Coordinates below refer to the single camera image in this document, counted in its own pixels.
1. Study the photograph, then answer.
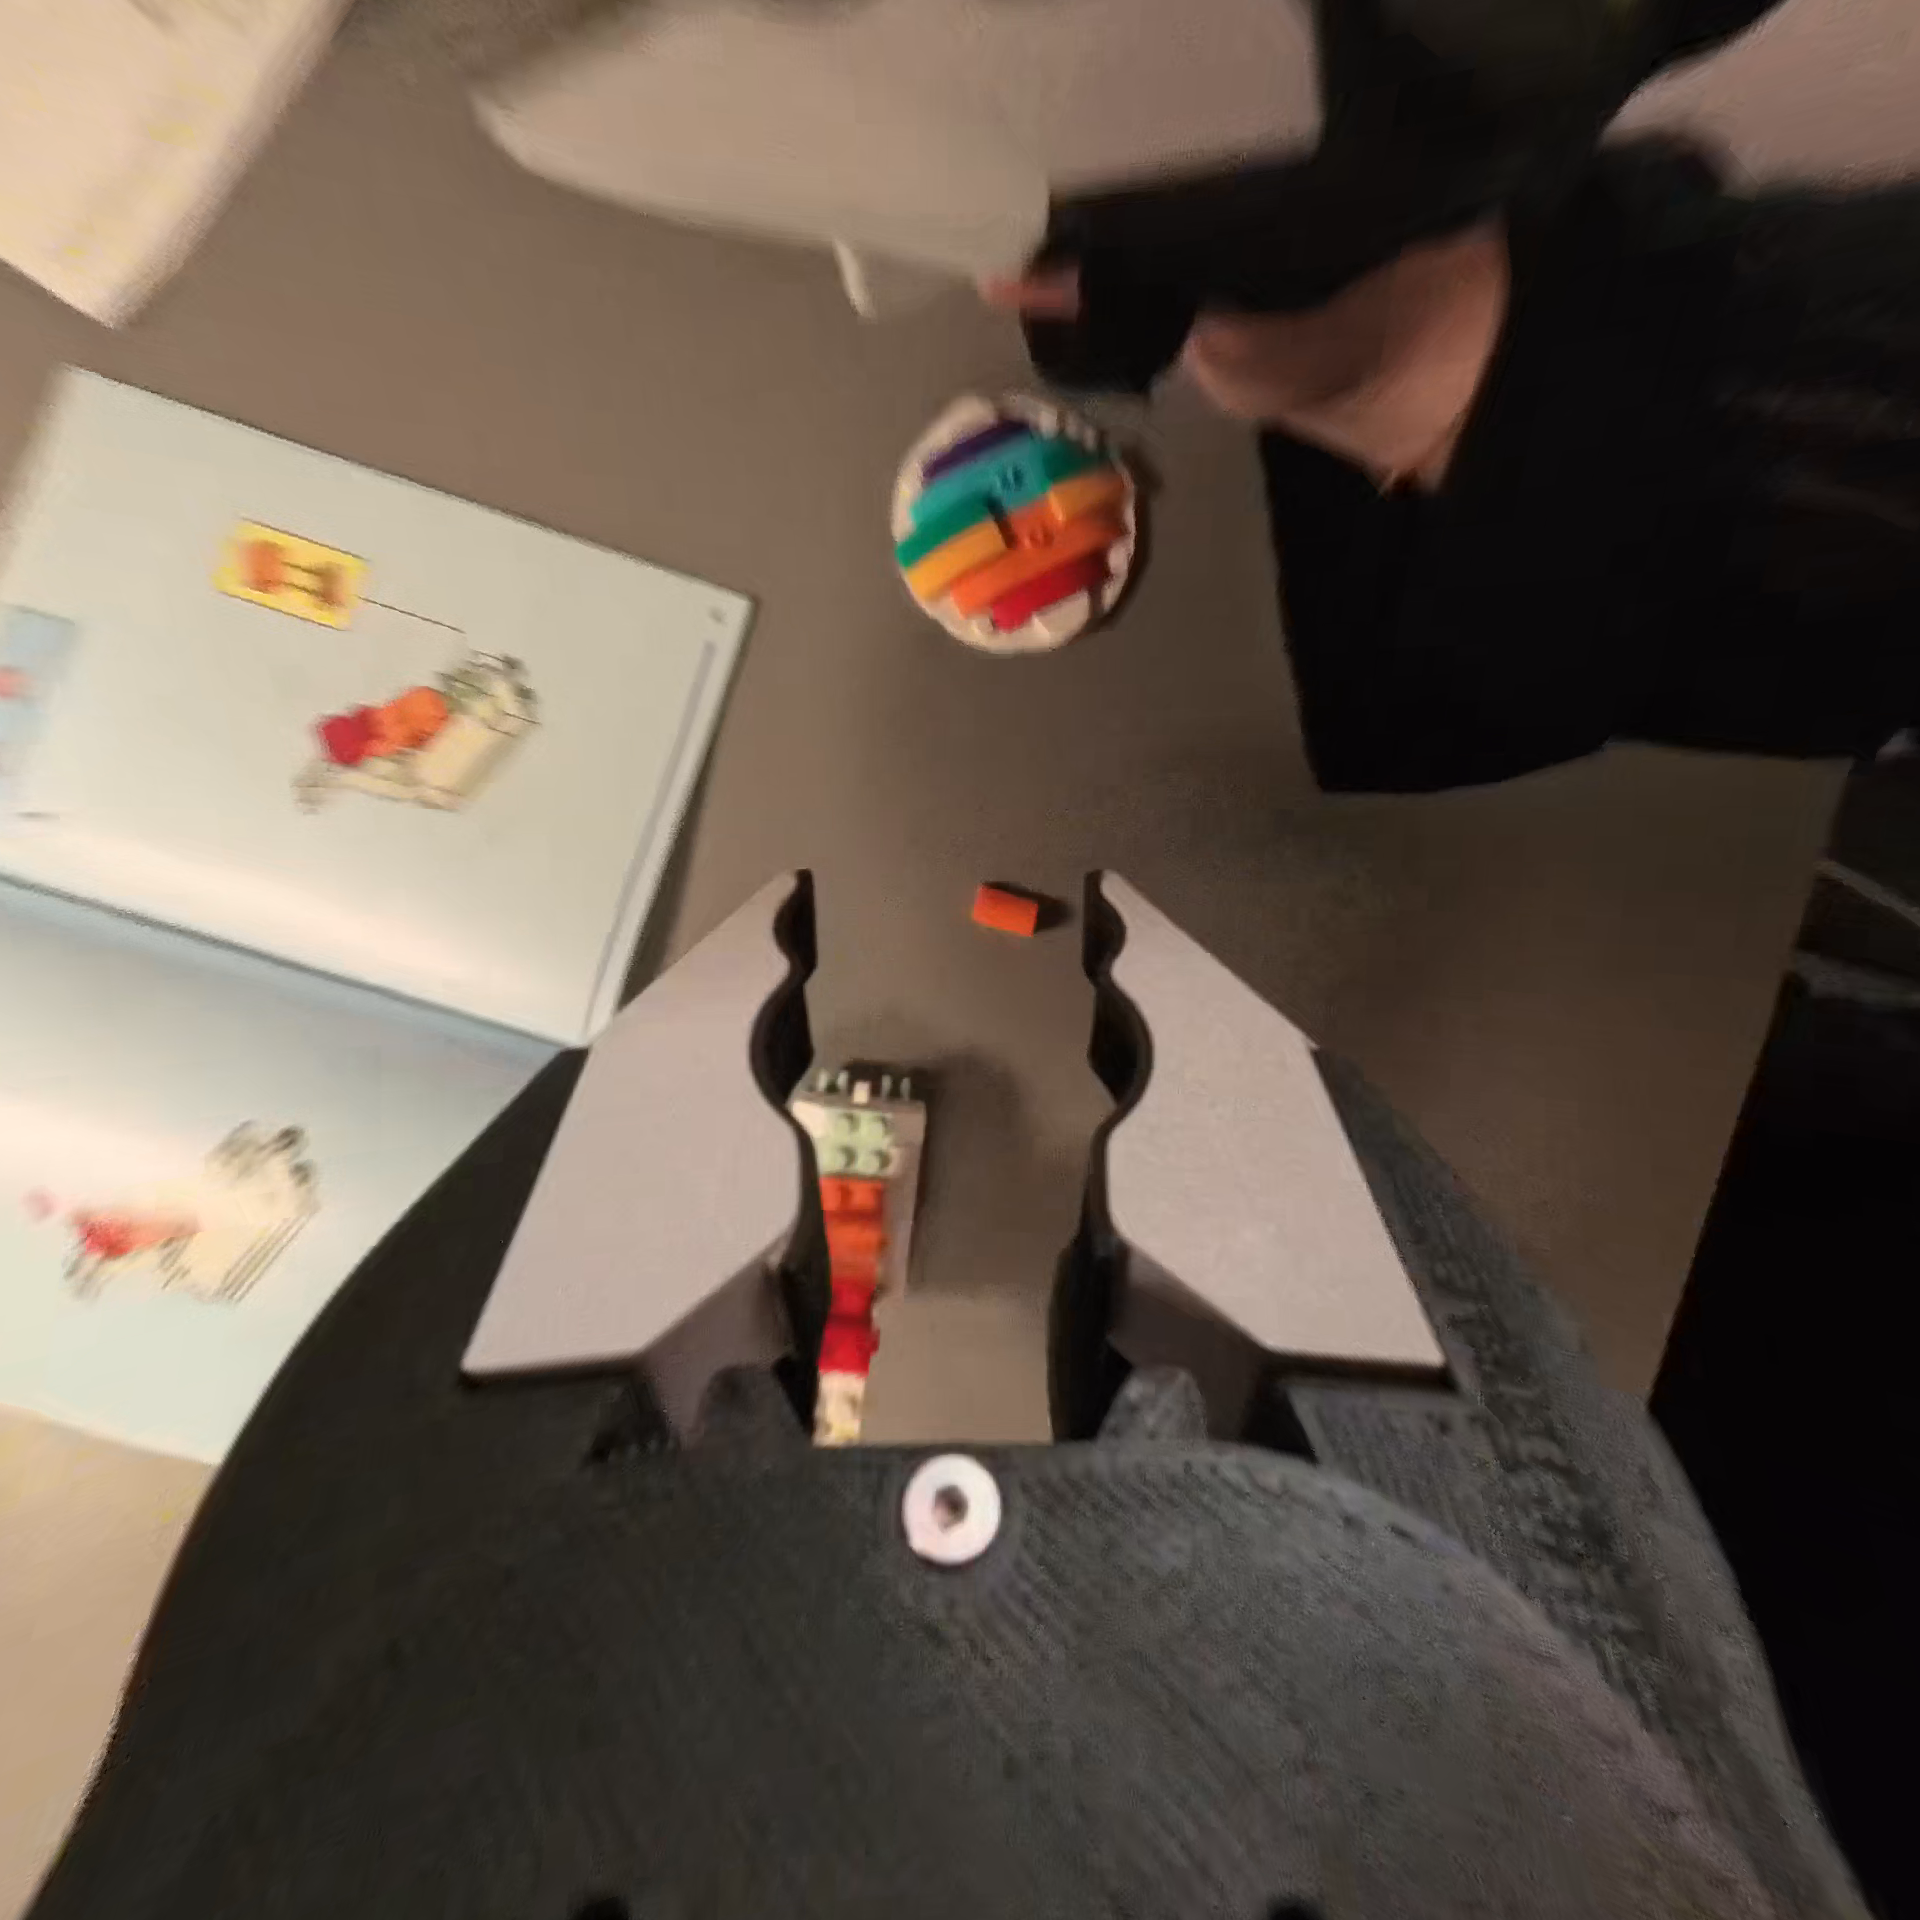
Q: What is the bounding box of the person's right forearm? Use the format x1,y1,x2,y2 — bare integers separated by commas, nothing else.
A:
1261,134,1920,798

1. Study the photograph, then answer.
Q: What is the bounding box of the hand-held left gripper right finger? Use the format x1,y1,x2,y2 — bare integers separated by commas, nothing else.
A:
1051,866,1452,1399

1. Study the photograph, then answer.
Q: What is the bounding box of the white and red lego model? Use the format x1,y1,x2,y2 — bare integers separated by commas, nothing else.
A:
787,1063,941,1451

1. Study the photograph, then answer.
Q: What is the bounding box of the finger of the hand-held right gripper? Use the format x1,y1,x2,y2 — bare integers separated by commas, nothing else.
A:
473,0,1326,324

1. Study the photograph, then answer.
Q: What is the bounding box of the round rainbow lego disc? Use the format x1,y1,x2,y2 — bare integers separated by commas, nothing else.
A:
889,392,1143,660

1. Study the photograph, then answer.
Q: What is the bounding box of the small white instruction leaflet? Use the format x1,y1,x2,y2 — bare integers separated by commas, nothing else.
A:
0,0,354,330

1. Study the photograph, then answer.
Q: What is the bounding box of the person's right hand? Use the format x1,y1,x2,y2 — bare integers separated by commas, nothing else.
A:
983,225,1510,498

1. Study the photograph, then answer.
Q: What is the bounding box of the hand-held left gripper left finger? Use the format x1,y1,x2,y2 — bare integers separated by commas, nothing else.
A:
462,866,837,1391

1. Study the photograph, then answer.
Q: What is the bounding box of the lego instruction booklet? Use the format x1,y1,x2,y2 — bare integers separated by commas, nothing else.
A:
0,364,756,1465

